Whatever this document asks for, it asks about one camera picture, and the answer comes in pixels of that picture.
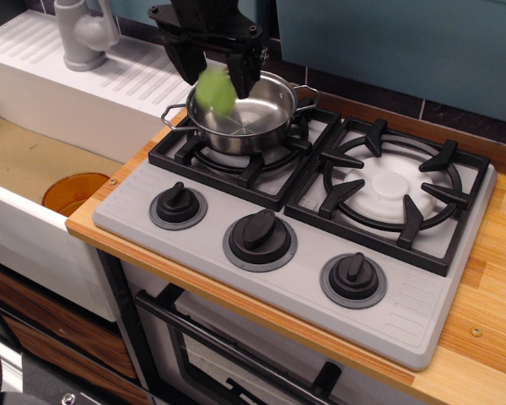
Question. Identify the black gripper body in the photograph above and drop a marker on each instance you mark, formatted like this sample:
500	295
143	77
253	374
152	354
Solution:
227	29

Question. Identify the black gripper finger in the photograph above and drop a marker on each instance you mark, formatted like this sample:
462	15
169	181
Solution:
186	52
244	72

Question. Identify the green toy cauliflower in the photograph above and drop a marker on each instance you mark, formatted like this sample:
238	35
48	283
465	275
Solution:
215	92

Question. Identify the stainless steel pot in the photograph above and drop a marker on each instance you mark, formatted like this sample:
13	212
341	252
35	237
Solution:
258	123

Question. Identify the black left stove knob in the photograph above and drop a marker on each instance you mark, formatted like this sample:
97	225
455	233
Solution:
178	208

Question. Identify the black stove knob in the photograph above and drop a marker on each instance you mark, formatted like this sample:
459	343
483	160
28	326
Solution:
353	281
178	208
260	242

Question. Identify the black middle stove knob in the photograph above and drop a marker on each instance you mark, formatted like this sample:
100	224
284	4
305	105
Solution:
260	242

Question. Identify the black right stove knob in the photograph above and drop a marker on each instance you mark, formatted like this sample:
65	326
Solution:
353	281

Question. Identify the grey toy stove top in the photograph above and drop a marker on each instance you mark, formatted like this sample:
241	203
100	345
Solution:
404	326

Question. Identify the grey toy faucet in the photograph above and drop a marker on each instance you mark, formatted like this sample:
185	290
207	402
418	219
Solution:
85	38

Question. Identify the black left burner grate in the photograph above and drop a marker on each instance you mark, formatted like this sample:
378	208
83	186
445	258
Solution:
266	179

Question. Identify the black burner grate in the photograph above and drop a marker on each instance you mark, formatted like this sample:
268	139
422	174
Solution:
408	198
266	179

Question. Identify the white toy sink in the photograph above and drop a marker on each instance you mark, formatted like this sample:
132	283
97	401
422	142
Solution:
55	123

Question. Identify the orange plastic plate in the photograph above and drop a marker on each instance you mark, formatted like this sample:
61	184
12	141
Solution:
71	192

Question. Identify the black right burner grate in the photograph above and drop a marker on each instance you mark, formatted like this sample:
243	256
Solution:
408	198

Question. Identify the wooden drawer front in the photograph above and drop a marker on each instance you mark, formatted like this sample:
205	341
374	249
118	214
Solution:
68	337

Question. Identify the black oven door handle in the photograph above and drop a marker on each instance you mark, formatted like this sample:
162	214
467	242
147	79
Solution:
316	394

